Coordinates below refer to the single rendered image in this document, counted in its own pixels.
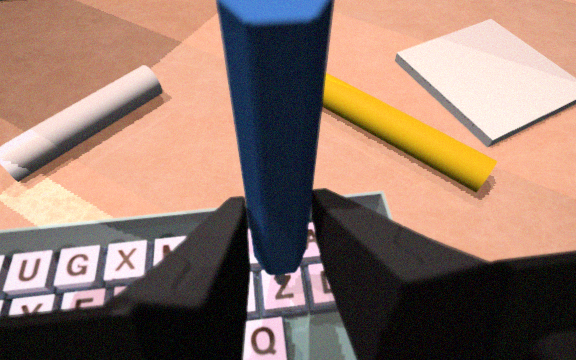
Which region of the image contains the white flat square slab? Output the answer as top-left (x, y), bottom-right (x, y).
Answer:
top-left (395, 19), bottom-right (576, 148)

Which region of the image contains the grey keyboard with keys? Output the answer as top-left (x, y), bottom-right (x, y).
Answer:
top-left (0, 190), bottom-right (394, 360)

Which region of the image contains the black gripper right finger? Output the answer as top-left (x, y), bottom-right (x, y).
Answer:
top-left (312, 188), bottom-right (576, 360)

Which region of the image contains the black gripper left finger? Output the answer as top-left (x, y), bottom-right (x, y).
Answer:
top-left (0, 196), bottom-right (251, 360)

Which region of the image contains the yellow cylinder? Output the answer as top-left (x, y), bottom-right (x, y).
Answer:
top-left (322, 73), bottom-right (497, 193)

